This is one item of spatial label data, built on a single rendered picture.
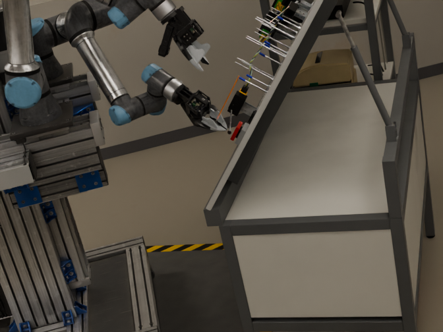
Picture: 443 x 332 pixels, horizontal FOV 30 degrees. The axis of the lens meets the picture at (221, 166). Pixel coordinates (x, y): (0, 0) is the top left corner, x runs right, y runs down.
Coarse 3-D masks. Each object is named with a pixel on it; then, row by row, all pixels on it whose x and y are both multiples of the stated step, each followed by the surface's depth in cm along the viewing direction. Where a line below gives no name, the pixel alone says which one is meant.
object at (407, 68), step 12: (408, 36) 331; (408, 48) 332; (408, 60) 321; (408, 72) 311; (396, 84) 301; (408, 84) 307; (396, 96) 291; (396, 108) 282; (396, 120) 274; (396, 132) 262; (396, 144) 258; (384, 156) 251; (396, 156) 253; (384, 168) 249; (396, 168) 250; (384, 180) 251; (396, 180) 250; (396, 192) 252; (396, 204) 254; (396, 216) 256
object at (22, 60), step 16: (16, 0) 261; (16, 16) 263; (16, 32) 265; (16, 48) 267; (32, 48) 271; (16, 64) 269; (32, 64) 272; (16, 80) 269; (32, 80) 270; (16, 96) 272; (32, 96) 272
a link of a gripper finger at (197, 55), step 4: (188, 48) 270; (192, 48) 270; (192, 52) 270; (196, 52) 270; (200, 52) 269; (204, 52) 269; (192, 56) 270; (196, 56) 270; (200, 56) 269; (192, 60) 270; (196, 60) 270; (192, 64) 270; (196, 64) 270; (196, 68) 271; (200, 68) 271
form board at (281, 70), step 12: (312, 12) 232; (300, 36) 236; (288, 60) 241; (276, 72) 299; (276, 84) 245; (264, 96) 261; (264, 108) 250; (252, 120) 253; (240, 144) 258; (228, 168) 263; (216, 192) 268
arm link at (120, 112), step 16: (80, 16) 294; (80, 32) 292; (80, 48) 293; (96, 48) 293; (96, 64) 291; (96, 80) 293; (112, 80) 290; (112, 96) 290; (128, 96) 291; (112, 112) 288; (128, 112) 288; (144, 112) 292
